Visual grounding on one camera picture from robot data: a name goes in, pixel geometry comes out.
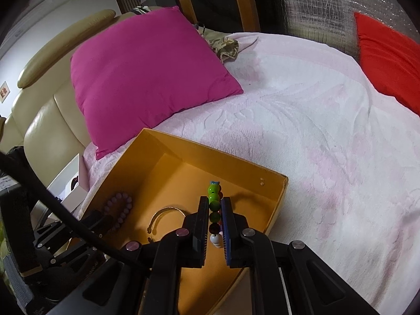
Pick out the patterned fabric pouch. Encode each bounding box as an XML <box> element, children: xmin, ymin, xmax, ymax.
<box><xmin>196</xmin><ymin>28</ymin><xmax>239</xmax><ymax>65</ymax></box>

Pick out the orange cardboard box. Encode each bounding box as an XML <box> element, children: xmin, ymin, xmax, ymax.
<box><xmin>77</xmin><ymin>128</ymin><xmax>289</xmax><ymax>315</ymax></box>

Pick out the pink cushion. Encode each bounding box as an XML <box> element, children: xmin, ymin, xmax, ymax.
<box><xmin>70</xmin><ymin>6</ymin><xmax>244</xmax><ymax>161</ymax></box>

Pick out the pale pink blanket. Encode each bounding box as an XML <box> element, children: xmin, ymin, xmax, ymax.
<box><xmin>81</xmin><ymin>32</ymin><xmax>420</xmax><ymax>315</ymax></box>

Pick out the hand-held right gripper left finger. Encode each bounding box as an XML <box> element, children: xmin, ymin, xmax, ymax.
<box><xmin>49</xmin><ymin>196</ymin><xmax>211</xmax><ymax>315</ymax></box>

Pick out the black cable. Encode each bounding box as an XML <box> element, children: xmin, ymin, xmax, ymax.
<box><xmin>0</xmin><ymin>152</ymin><xmax>152</xmax><ymax>270</ymax></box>

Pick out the silver insulation sheet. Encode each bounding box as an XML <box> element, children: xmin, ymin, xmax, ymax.
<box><xmin>259</xmin><ymin>0</ymin><xmax>420</xmax><ymax>58</ymax></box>

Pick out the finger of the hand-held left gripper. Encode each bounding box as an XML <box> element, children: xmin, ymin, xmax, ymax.
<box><xmin>43</xmin><ymin>236</ymin><xmax>110</xmax><ymax>270</ymax></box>
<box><xmin>33</xmin><ymin>209</ymin><xmax>114</xmax><ymax>250</ymax></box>

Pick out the red cushion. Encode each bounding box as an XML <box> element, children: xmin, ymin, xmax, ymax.
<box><xmin>354</xmin><ymin>11</ymin><xmax>420</xmax><ymax>117</ymax></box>

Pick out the green bead bracelet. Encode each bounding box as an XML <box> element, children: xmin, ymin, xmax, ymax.
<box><xmin>207</xmin><ymin>180</ymin><xmax>225</xmax><ymax>249</ymax></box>

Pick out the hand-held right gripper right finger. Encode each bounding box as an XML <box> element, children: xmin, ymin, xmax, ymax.
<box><xmin>220</xmin><ymin>197</ymin><xmax>381</xmax><ymax>315</ymax></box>

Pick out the wooden cabinet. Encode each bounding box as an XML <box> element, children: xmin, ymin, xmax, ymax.
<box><xmin>168</xmin><ymin>0</ymin><xmax>263</xmax><ymax>34</ymax></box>

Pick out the white cardboard box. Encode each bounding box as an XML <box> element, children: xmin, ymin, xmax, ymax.
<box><xmin>33</xmin><ymin>154</ymin><xmax>90</xmax><ymax>224</ymax></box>

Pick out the thin metal bangle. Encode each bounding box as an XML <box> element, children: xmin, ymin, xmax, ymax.
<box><xmin>146</xmin><ymin>206</ymin><xmax>187</xmax><ymax>234</ymax></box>

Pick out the beige leather sofa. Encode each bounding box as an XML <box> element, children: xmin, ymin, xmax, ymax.
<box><xmin>0</xmin><ymin>8</ymin><xmax>119</xmax><ymax>206</ymax></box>

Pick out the purple bead bracelet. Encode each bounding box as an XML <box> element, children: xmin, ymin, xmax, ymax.
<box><xmin>103</xmin><ymin>193</ymin><xmax>134</xmax><ymax>232</ymax></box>

